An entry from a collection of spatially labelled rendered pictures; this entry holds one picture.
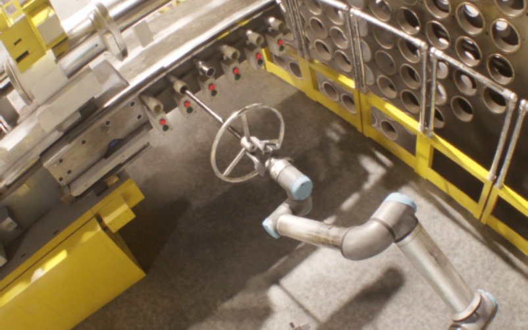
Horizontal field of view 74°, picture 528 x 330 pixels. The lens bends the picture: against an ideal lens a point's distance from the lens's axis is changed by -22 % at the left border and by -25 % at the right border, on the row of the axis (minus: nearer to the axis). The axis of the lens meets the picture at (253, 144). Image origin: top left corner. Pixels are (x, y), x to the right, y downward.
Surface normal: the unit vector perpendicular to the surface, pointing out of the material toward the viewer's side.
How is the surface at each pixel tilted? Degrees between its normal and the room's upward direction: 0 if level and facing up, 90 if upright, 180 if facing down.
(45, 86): 68
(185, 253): 0
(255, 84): 0
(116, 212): 0
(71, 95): 90
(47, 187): 90
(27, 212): 90
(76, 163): 90
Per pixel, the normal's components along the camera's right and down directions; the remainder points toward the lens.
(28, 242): -0.23, -0.65
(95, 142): 0.60, 0.49
